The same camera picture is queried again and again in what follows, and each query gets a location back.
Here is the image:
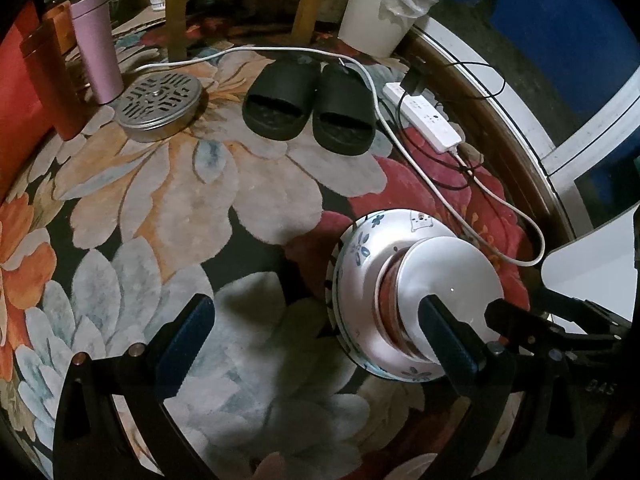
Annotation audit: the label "white bowl brown outside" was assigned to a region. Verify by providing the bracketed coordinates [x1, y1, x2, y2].
[375, 248, 416, 356]
[397, 236, 504, 363]

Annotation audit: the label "large white bear plate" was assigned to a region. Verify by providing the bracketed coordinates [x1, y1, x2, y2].
[333, 208, 454, 384]

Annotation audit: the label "white plate black stripes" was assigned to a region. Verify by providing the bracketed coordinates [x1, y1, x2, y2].
[324, 248, 345, 346]

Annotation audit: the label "white furniture piece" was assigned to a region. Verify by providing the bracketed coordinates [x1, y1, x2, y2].
[541, 205, 639, 321]

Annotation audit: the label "white power strip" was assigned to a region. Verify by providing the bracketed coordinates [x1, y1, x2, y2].
[383, 82, 463, 154]

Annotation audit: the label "black slipper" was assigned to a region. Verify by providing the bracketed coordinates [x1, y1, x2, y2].
[242, 54, 321, 141]
[312, 63, 376, 156]

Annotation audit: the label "red bag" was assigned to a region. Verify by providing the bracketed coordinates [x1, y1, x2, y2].
[0, 1, 52, 198]

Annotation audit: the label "floral round rug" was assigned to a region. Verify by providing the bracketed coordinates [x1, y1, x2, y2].
[1, 52, 539, 479]

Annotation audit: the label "round metal perforated tin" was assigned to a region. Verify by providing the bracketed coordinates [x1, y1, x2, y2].
[114, 72, 203, 143]

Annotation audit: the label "white trash bin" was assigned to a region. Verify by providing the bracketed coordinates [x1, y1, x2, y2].
[338, 0, 439, 58]

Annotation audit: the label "red tumbler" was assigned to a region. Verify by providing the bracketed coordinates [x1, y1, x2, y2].
[20, 20, 86, 141]

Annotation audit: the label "pink tumbler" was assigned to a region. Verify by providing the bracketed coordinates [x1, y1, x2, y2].
[70, 0, 124, 104]

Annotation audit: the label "white power cable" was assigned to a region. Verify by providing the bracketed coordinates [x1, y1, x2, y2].
[131, 45, 547, 268]

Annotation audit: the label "thin black cable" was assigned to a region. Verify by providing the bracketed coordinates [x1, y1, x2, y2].
[394, 56, 507, 192]

